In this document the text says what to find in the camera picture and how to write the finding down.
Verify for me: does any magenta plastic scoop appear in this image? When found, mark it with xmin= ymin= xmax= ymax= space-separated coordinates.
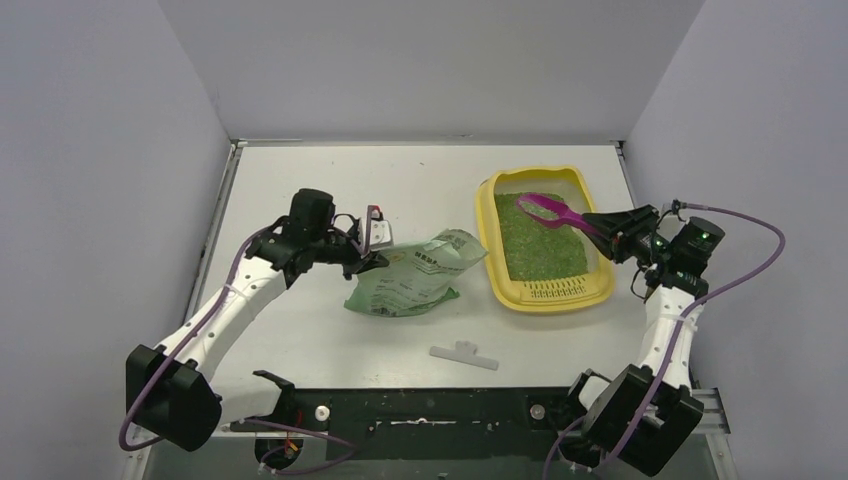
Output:
xmin=515 ymin=193 xmax=598 ymax=235

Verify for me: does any green cat litter bag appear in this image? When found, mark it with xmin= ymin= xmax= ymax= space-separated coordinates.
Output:
xmin=344 ymin=229 xmax=488 ymax=317

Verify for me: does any white bag sealing clip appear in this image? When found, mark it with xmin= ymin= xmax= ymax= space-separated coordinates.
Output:
xmin=429 ymin=341 xmax=499 ymax=371

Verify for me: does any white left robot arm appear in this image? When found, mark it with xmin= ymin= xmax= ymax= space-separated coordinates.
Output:
xmin=118 ymin=188 xmax=394 ymax=452

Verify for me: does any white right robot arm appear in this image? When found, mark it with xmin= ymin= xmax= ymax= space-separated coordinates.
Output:
xmin=562 ymin=206 xmax=725 ymax=477

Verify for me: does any yellow litter box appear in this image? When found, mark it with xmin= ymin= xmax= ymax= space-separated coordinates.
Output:
xmin=475 ymin=166 xmax=616 ymax=314

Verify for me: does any green litter in box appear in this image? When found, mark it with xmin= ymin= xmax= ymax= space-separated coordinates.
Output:
xmin=494 ymin=192 xmax=589 ymax=281

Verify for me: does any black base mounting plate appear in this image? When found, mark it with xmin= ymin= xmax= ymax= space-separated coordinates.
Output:
xmin=233 ymin=387 xmax=580 ymax=461

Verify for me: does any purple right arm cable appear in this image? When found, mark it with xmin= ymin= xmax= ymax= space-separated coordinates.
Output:
xmin=541 ymin=201 xmax=787 ymax=480

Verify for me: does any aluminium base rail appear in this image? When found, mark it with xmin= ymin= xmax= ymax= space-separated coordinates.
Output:
xmin=124 ymin=389 xmax=729 ymax=479

